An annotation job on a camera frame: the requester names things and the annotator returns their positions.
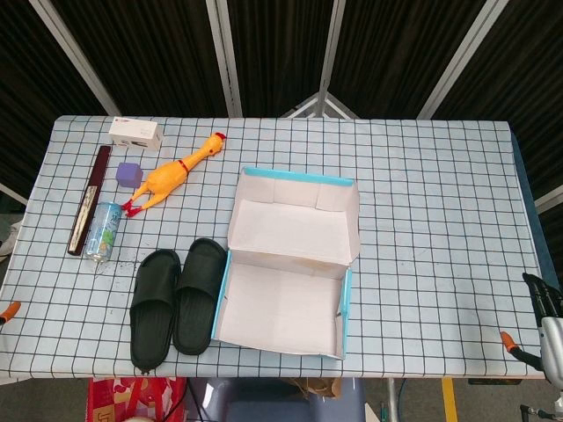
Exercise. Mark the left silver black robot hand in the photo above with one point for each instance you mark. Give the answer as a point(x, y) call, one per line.
point(11, 310)

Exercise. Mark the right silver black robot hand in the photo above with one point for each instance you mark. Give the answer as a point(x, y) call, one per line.
point(552, 343)

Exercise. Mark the black rubber slipper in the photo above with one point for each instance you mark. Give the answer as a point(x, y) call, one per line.
point(151, 325)
point(198, 307)

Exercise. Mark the light blue cardboard shoe box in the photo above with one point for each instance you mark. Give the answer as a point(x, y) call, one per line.
point(281, 303)

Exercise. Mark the dark red long fan box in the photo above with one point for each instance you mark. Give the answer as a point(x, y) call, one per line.
point(90, 198)

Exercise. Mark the red patterned shopping bag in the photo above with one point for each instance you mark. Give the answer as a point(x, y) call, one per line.
point(132, 400)

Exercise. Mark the small white product box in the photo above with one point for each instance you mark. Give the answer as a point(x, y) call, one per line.
point(134, 132)

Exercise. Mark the white metal screen bar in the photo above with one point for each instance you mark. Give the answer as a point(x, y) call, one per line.
point(13, 193)
point(550, 198)

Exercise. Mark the light blue drink can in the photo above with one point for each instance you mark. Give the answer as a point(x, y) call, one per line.
point(103, 233)

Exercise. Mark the grey metal table leg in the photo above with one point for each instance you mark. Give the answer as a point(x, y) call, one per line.
point(392, 400)

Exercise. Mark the purple foam cube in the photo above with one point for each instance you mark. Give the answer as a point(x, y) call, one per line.
point(128, 175)

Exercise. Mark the yellow rubber chicken toy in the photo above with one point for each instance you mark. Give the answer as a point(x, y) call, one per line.
point(165, 178)

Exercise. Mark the brown paper bag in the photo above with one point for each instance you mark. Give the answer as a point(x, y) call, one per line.
point(316, 387)

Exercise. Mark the blue-grey plastic chair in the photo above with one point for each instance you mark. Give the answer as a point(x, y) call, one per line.
point(264, 404)

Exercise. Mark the white triangular screen foot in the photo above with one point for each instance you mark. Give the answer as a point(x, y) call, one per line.
point(317, 102)

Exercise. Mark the white metal screen post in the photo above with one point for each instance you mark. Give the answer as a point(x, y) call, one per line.
point(75, 57)
point(330, 57)
point(224, 57)
point(457, 57)

